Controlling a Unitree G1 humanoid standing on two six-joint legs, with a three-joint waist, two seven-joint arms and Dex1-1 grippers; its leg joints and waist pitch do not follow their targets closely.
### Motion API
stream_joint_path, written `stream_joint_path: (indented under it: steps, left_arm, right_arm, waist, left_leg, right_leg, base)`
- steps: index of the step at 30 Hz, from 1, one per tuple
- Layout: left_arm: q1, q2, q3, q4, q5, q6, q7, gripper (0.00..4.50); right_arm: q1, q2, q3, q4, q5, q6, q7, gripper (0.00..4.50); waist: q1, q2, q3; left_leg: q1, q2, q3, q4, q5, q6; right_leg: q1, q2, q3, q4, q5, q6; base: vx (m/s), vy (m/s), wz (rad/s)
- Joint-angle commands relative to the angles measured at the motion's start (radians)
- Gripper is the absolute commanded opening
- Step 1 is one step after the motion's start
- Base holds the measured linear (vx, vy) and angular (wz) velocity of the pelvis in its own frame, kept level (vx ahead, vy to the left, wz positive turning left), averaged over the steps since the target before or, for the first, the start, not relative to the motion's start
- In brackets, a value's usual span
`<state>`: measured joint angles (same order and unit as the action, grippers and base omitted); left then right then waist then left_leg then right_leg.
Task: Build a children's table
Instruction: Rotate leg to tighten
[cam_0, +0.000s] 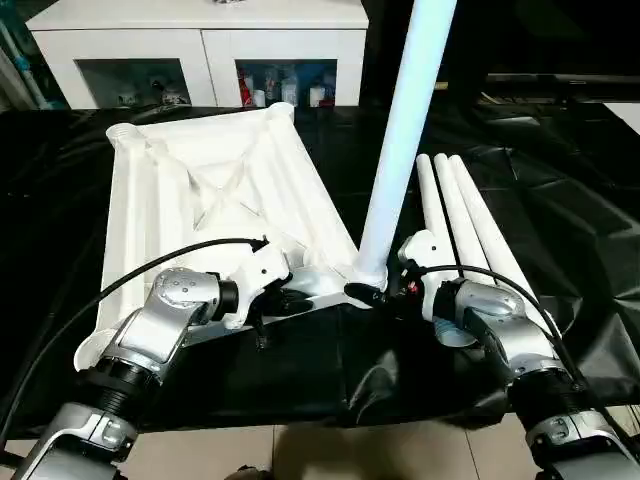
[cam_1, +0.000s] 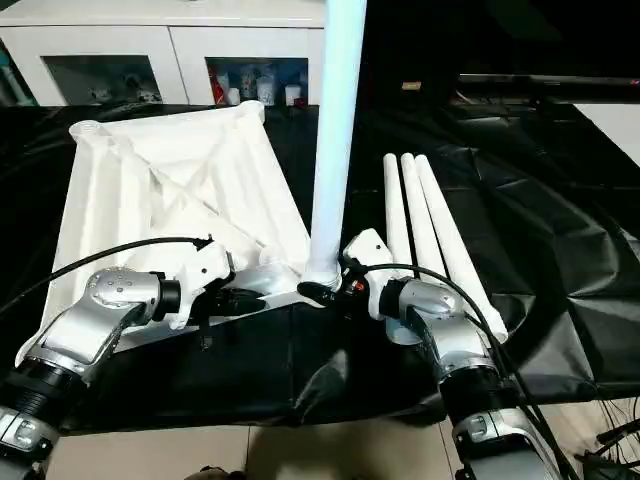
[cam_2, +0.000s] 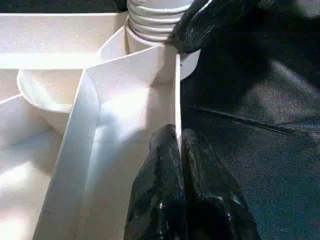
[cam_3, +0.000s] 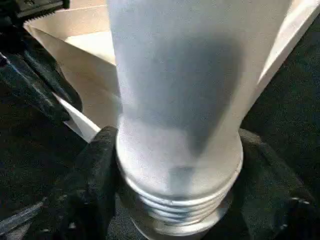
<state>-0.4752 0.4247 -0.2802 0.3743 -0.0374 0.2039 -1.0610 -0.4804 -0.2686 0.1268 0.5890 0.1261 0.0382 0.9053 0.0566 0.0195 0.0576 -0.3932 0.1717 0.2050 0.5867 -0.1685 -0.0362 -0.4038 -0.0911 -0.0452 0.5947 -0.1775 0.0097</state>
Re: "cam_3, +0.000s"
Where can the black plastic mat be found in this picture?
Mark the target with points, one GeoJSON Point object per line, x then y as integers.
{"type": "Point", "coordinates": [287, 105]}

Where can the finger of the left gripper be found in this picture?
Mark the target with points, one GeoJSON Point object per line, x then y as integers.
{"type": "Point", "coordinates": [60, 85]}
{"type": "Point", "coordinates": [30, 92]}

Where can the white plastic table leg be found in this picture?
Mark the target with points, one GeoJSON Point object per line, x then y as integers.
{"type": "Point", "coordinates": [175, 100]}

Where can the white plastic table top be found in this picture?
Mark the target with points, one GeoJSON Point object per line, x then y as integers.
{"type": "Point", "coordinates": [87, 62]}

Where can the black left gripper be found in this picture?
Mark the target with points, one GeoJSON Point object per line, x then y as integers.
{"type": "Point", "coordinates": [30, 7]}

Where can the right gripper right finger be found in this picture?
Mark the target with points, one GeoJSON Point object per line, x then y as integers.
{"type": "Point", "coordinates": [270, 200]}

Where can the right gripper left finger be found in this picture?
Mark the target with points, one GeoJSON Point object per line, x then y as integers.
{"type": "Point", "coordinates": [92, 180]}

